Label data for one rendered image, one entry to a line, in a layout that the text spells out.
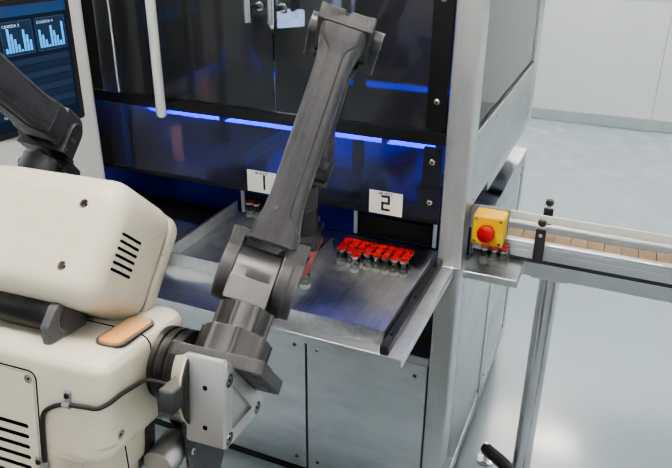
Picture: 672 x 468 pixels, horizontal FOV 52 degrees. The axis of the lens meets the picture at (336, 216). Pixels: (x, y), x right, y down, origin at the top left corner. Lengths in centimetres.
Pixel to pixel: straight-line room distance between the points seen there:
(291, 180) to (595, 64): 540
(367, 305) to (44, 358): 85
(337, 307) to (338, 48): 72
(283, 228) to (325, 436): 134
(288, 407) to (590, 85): 463
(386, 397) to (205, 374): 122
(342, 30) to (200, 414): 51
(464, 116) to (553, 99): 473
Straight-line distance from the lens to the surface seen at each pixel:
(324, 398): 205
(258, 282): 84
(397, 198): 165
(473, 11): 150
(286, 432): 220
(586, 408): 277
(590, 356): 306
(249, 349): 80
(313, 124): 89
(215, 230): 186
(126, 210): 80
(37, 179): 86
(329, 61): 92
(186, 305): 154
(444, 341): 179
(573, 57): 617
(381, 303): 152
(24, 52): 179
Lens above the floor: 167
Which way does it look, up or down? 24 degrees down
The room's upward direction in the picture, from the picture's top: straight up
